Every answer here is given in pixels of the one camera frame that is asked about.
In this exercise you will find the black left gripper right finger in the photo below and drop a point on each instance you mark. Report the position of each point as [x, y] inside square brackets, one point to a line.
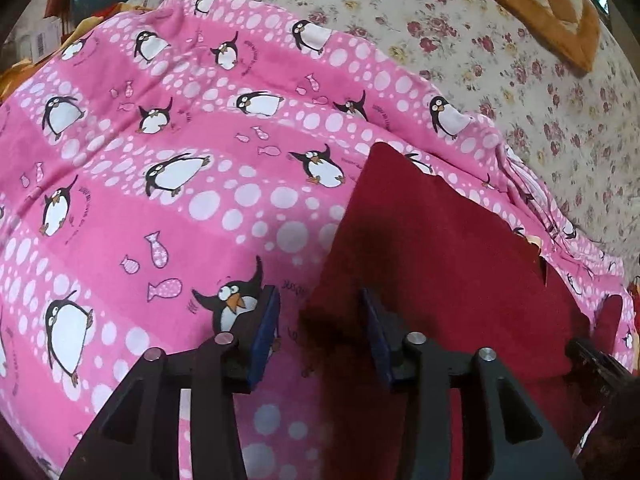
[472, 396]

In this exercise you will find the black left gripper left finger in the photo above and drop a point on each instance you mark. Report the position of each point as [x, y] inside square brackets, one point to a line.
[136, 433]

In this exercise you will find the dark red small garment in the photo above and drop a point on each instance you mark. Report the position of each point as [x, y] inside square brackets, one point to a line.
[456, 272]

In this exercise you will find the pink penguin print blanket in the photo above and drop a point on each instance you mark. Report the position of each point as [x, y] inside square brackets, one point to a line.
[204, 148]

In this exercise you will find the floral beige bed sheet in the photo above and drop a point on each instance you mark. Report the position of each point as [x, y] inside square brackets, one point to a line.
[580, 133]

